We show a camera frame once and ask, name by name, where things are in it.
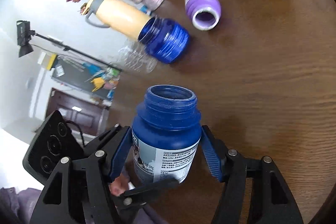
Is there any blue bottle with white label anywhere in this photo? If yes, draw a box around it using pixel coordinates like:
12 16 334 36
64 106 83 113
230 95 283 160
131 85 201 184

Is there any clear plastic cup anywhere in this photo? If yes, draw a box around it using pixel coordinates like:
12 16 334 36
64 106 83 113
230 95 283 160
117 40 157 74

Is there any black light on stand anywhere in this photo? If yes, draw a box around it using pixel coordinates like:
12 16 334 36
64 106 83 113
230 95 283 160
16 20 123 72

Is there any dark blue translucent bottle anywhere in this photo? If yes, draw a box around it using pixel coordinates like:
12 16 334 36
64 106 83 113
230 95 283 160
138 17 190 64

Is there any purple bottle with white label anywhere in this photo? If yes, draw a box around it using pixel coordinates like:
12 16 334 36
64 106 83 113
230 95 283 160
185 0 222 31

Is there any small blue white box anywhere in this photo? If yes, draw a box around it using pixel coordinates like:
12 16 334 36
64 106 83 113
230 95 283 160
140 5 152 16

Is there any black smartphone on mount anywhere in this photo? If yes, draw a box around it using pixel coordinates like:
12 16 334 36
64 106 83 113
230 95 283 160
23 110 84 185

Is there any yellow thermos jug grey handle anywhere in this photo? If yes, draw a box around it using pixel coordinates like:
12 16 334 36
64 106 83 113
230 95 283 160
80 0 151 40

